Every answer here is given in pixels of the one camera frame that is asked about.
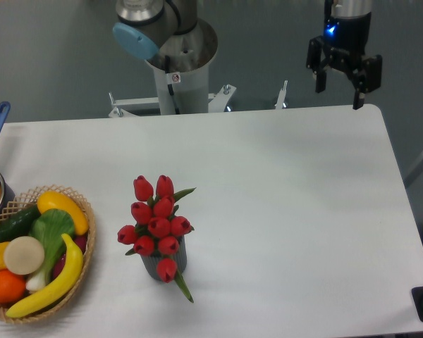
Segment yellow banana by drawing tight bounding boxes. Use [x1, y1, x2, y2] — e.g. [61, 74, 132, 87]
[6, 234, 83, 318]

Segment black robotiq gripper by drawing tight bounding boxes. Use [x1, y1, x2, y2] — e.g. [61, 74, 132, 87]
[306, 13, 382, 110]

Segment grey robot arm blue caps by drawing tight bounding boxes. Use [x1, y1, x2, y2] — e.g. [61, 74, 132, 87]
[112, 1, 383, 115]

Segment dark grey ribbed vase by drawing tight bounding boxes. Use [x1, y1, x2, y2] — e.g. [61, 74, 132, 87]
[141, 236, 188, 281]

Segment dark red vegetable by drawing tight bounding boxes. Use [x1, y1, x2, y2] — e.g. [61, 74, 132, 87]
[51, 234, 87, 280]

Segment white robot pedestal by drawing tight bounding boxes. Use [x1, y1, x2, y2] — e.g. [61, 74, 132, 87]
[147, 18, 218, 115]

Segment beige round slice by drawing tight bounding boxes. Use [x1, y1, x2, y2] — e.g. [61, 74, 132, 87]
[4, 236, 44, 275]

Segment green bok choy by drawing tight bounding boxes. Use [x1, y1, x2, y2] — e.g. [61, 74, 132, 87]
[26, 208, 75, 293]

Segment red tulip bouquet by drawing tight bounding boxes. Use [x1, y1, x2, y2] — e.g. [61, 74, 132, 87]
[117, 175, 194, 303]

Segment yellow squash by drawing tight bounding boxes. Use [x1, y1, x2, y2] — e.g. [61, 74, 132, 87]
[37, 191, 89, 236]

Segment green cucumber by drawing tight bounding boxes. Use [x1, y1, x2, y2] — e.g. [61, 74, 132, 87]
[0, 205, 41, 243]

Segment woven wicker basket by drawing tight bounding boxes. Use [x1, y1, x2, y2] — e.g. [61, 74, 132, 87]
[0, 184, 96, 324]

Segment orange fruit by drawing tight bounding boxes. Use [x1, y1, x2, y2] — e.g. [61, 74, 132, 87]
[0, 270, 26, 304]

